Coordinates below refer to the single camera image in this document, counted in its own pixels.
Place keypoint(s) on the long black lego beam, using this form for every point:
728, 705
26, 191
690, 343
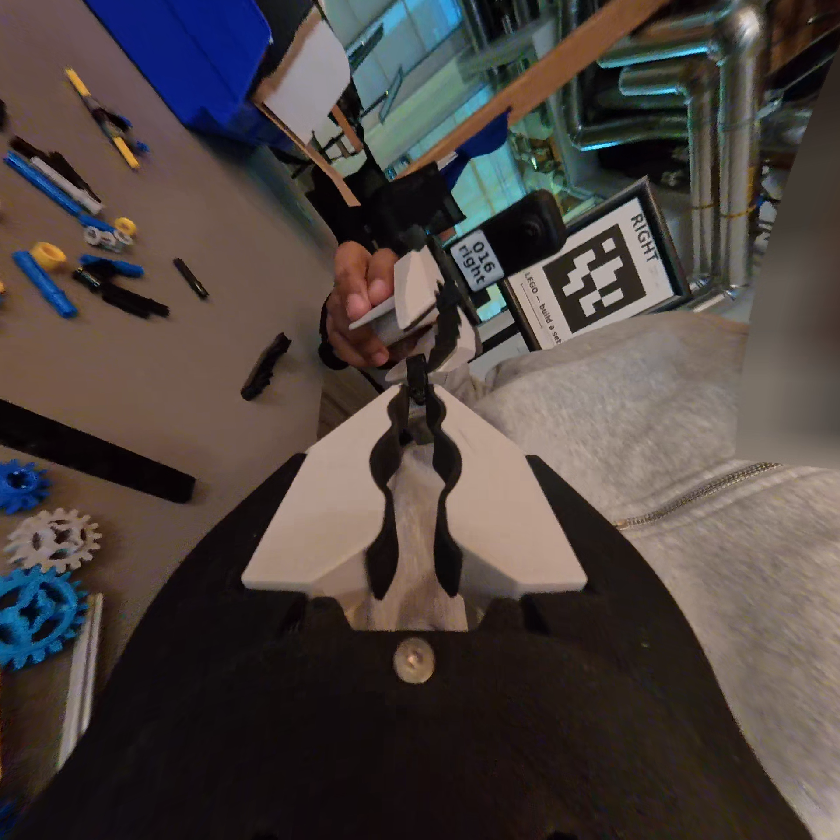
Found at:
98, 453

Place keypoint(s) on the black lego connector piece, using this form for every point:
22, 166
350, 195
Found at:
417, 394

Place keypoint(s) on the white lego gear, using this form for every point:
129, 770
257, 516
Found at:
75, 525

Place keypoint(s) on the white flat strip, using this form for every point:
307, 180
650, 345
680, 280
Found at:
82, 676

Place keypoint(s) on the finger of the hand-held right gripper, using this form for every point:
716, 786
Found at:
459, 344
410, 292

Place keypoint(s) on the silver ventilation duct pipes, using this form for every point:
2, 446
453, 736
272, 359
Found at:
722, 98

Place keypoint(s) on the black lego bracket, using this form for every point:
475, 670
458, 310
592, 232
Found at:
262, 371

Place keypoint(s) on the wooden beam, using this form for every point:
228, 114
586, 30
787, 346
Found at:
544, 79

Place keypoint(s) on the blue bin with tag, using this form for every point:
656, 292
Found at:
184, 52

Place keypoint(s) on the small blue lego gear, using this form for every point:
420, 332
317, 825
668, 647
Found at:
19, 487

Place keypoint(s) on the small lego pieces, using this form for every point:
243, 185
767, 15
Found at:
43, 282

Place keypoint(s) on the person's grey hoodie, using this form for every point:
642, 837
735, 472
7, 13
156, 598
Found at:
656, 426

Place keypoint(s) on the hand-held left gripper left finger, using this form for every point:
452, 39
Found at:
315, 518

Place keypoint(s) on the person's right hand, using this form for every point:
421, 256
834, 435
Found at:
354, 289

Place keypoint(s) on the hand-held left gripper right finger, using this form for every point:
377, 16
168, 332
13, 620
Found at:
512, 518

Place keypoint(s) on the large blue lego gear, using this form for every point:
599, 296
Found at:
65, 610

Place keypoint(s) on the white board brown edge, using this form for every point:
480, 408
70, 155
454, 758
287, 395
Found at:
308, 79

